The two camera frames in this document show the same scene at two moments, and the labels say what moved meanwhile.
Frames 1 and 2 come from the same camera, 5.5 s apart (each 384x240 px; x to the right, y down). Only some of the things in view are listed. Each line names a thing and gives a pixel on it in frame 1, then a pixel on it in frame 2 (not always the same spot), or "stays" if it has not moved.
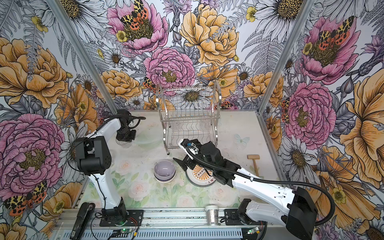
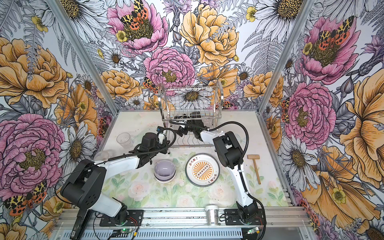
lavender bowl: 164,170 stays
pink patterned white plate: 199,176 stays
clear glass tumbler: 124,144 stays
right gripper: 181,163 to 181,128
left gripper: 128,139 to 165,143
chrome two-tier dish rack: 189,112 stays
